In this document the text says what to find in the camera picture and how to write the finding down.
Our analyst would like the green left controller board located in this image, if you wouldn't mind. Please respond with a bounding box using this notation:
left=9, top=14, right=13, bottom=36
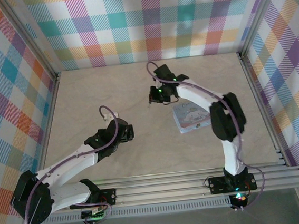
left=80, top=205, right=108, bottom=223

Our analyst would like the black right controller board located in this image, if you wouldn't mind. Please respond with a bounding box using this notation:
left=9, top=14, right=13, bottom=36
left=229, top=191, right=250, bottom=208

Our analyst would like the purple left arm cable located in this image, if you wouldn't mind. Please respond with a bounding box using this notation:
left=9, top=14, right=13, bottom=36
left=13, top=103, right=130, bottom=224

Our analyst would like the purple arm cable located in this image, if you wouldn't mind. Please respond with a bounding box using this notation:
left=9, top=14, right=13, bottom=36
left=146, top=51, right=268, bottom=219
left=13, top=103, right=130, bottom=224

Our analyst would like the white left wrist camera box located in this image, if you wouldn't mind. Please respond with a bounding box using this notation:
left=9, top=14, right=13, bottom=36
left=102, top=111, right=120, bottom=122

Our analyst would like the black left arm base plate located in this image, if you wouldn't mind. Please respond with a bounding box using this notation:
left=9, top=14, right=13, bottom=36
left=93, top=187, right=119, bottom=207

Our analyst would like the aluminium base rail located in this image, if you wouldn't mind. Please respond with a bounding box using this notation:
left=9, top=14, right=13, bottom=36
left=49, top=159, right=299, bottom=214

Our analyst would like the grey slotted cable duct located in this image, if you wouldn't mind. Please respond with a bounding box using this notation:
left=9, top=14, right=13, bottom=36
left=41, top=196, right=234, bottom=224

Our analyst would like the aluminium side rail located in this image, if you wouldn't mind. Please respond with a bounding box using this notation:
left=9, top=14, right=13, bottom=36
left=238, top=46, right=299, bottom=190

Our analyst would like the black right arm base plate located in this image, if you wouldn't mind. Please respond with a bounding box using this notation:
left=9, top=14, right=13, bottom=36
left=207, top=171, right=258, bottom=195

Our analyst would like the aluminium frame post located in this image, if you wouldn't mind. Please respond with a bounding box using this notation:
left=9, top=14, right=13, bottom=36
left=235, top=0, right=293, bottom=56
left=0, top=0, right=62, bottom=82

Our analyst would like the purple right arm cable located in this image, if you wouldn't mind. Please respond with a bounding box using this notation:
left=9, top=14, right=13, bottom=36
left=146, top=51, right=268, bottom=219

